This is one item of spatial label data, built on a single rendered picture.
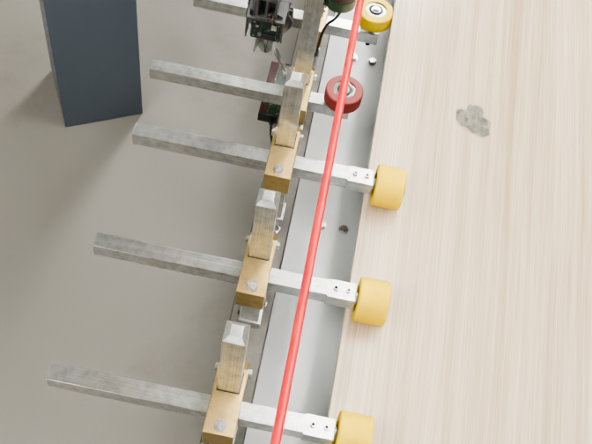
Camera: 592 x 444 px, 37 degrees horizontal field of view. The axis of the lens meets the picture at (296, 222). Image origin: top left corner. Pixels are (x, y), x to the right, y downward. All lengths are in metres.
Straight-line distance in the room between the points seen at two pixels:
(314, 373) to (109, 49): 1.27
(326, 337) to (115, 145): 1.25
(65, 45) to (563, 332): 1.63
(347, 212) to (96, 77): 1.06
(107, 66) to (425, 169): 1.26
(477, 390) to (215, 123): 1.61
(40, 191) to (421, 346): 1.54
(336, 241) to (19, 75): 1.47
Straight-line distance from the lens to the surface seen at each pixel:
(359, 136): 2.17
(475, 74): 1.99
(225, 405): 1.43
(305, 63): 1.87
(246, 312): 1.74
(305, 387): 1.83
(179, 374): 2.49
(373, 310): 1.53
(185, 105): 2.98
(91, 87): 2.82
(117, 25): 2.65
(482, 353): 1.62
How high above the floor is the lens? 2.31
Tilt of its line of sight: 57 degrees down
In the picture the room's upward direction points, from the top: 12 degrees clockwise
